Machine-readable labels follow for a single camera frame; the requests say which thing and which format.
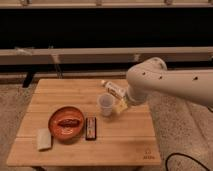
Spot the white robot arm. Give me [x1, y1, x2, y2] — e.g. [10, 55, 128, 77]
[126, 57, 213, 109]

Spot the translucent plastic cup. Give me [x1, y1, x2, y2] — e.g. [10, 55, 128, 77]
[97, 93, 115, 117]

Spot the orange ceramic bowl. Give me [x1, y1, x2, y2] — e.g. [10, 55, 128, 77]
[48, 106, 85, 141]

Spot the yellow sponge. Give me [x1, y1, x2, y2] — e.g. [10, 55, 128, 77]
[114, 99, 128, 114]

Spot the dark snack bar package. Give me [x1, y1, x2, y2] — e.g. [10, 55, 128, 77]
[86, 117, 97, 140]

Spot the wooden table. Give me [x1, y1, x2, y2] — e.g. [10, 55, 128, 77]
[7, 79, 161, 166]

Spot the white sponge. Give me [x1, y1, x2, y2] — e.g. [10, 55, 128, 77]
[37, 128, 52, 151]

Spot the long wall rail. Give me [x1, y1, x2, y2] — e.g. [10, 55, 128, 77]
[0, 46, 213, 65]

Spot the black cable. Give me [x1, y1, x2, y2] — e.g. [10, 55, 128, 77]
[165, 152, 212, 171]

